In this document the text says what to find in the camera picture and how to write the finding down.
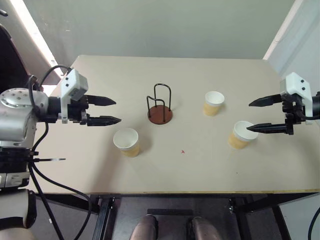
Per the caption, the black robot body cable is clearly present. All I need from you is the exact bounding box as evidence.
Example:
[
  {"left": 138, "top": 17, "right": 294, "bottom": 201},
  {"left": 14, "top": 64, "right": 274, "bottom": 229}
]
[{"left": 27, "top": 159, "right": 92, "bottom": 240}]

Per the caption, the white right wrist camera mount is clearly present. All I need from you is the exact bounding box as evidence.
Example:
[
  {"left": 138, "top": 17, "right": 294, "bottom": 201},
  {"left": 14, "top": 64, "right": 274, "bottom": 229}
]
[{"left": 279, "top": 72, "right": 314, "bottom": 118}]

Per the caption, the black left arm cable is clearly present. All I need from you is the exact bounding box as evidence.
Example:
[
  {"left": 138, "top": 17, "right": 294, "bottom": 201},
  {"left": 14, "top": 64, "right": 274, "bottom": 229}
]
[{"left": 27, "top": 64, "right": 72, "bottom": 157}]

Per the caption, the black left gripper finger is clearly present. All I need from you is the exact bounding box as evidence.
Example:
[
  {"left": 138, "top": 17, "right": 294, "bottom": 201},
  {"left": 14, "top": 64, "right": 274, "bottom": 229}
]
[
  {"left": 86, "top": 94, "right": 117, "bottom": 107},
  {"left": 86, "top": 115, "right": 123, "bottom": 127}
]

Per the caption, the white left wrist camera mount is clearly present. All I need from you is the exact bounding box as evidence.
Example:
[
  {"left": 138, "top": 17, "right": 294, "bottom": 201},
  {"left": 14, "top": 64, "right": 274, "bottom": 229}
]
[{"left": 59, "top": 68, "right": 89, "bottom": 124}]

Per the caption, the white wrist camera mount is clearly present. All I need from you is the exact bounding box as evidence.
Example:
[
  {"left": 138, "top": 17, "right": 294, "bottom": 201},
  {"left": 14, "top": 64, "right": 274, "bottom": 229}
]
[
  {"left": 59, "top": 68, "right": 89, "bottom": 124},
  {"left": 279, "top": 72, "right": 314, "bottom": 118}
]

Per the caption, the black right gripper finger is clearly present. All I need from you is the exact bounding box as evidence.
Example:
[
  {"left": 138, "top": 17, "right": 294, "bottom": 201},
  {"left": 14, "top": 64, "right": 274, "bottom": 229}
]
[
  {"left": 245, "top": 122, "right": 294, "bottom": 136},
  {"left": 248, "top": 93, "right": 284, "bottom": 108}
]

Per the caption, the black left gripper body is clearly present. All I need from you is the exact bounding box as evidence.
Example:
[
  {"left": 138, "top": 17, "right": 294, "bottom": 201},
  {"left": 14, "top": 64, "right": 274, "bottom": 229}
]
[{"left": 65, "top": 94, "right": 90, "bottom": 126}]

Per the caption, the black metal table frame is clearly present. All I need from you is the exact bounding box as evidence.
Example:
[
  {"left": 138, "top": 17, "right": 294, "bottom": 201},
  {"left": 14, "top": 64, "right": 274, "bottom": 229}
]
[{"left": 37, "top": 191, "right": 320, "bottom": 240}]

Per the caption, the black cable under table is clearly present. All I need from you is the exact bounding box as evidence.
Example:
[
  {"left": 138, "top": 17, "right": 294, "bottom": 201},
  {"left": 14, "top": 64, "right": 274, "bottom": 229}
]
[{"left": 307, "top": 206, "right": 320, "bottom": 240}]

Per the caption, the black zip tie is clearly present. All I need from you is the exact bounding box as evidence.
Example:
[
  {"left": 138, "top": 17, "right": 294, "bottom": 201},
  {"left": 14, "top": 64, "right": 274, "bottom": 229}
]
[{"left": 32, "top": 157, "right": 67, "bottom": 163}]

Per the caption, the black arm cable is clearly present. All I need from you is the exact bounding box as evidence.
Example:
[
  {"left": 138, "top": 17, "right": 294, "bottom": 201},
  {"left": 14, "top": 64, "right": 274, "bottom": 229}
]
[
  {"left": 298, "top": 109, "right": 314, "bottom": 125},
  {"left": 27, "top": 64, "right": 72, "bottom": 157}
]

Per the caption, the dark rounded robot foot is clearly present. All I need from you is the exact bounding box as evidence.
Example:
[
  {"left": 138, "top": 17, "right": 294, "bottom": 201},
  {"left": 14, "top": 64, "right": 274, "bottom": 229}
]
[
  {"left": 130, "top": 214, "right": 159, "bottom": 240},
  {"left": 191, "top": 215, "right": 222, "bottom": 240}
]

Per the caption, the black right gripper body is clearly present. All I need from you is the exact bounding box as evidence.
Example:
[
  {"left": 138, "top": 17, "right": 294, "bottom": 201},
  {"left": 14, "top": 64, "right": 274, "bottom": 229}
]
[{"left": 280, "top": 92, "right": 305, "bottom": 136}]

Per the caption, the beige robot body shell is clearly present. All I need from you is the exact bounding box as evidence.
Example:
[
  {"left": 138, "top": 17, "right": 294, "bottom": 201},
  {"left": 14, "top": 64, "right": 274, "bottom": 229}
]
[{"left": 0, "top": 188, "right": 38, "bottom": 240}]

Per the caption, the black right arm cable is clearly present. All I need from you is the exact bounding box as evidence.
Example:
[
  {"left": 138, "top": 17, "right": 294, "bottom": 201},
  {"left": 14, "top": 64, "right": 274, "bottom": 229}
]
[{"left": 298, "top": 109, "right": 314, "bottom": 125}]

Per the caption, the brown wire cup holder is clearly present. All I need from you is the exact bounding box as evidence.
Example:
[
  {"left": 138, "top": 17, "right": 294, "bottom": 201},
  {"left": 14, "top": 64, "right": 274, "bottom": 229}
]
[{"left": 145, "top": 83, "right": 174, "bottom": 125}]

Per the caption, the yellow paper cup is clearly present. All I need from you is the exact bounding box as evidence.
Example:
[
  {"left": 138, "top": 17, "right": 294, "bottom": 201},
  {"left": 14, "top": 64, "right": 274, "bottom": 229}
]
[
  {"left": 227, "top": 120, "right": 259, "bottom": 150},
  {"left": 112, "top": 127, "right": 141, "bottom": 158},
  {"left": 202, "top": 91, "right": 226, "bottom": 117}
]

